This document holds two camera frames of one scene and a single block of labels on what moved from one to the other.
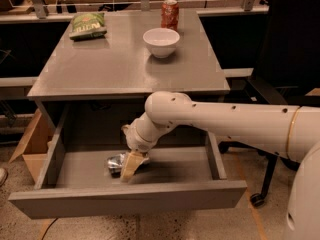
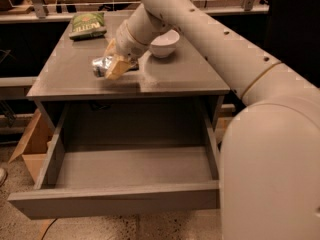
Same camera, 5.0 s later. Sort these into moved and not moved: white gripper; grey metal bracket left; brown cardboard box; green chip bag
Moved: white gripper
Not moved: brown cardboard box; grey metal bracket left; green chip bag
